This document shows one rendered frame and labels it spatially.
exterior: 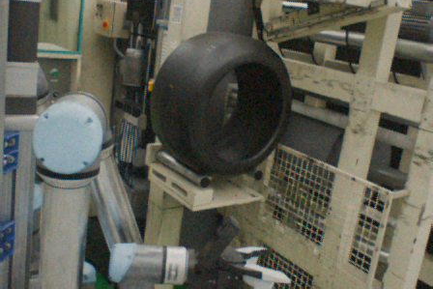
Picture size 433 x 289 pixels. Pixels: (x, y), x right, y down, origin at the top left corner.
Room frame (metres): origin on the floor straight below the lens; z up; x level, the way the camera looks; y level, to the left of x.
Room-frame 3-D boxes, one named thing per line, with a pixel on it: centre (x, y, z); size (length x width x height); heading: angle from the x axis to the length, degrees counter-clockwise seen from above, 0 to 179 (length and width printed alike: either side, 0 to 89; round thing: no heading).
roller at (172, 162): (1.95, 0.10, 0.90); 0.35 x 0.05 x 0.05; 38
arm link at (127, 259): (0.90, 0.11, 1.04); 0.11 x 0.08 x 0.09; 98
